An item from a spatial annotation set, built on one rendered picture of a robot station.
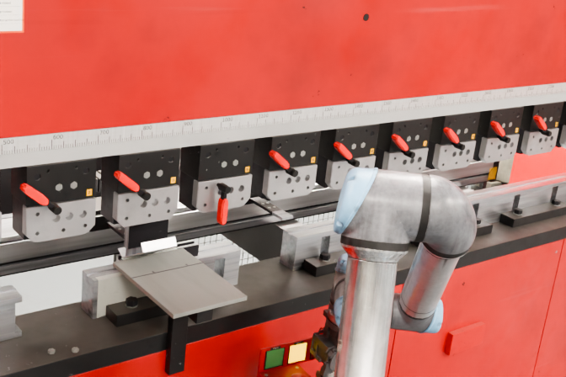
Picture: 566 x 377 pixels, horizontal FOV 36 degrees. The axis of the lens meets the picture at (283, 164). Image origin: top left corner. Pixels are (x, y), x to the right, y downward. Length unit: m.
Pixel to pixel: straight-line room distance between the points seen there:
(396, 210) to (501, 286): 1.37
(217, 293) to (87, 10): 0.64
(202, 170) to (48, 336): 0.49
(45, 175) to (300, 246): 0.76
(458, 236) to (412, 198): 0.11
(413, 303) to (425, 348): 0.89
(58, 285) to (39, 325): 2.07
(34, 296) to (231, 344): 1.97
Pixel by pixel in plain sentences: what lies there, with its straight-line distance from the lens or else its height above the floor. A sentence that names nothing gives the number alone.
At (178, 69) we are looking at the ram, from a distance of 1.87.
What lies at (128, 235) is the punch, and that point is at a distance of 1.98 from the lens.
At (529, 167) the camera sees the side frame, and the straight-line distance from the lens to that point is 3.88.
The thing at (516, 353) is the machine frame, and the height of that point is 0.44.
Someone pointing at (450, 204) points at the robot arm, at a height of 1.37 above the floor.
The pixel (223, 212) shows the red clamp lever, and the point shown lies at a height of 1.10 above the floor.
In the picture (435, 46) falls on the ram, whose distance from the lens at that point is 2.37.
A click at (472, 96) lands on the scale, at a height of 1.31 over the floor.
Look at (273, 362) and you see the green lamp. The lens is 2.03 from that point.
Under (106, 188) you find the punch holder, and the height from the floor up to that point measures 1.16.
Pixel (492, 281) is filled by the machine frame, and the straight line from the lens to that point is 2.73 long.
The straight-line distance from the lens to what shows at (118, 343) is 1.92.
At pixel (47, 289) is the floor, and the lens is 4.02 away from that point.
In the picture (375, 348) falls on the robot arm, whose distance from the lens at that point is 1.49.
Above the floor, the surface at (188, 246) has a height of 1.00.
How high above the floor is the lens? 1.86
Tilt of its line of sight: 19 degrees down
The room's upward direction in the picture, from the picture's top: 6 degrees clockwise
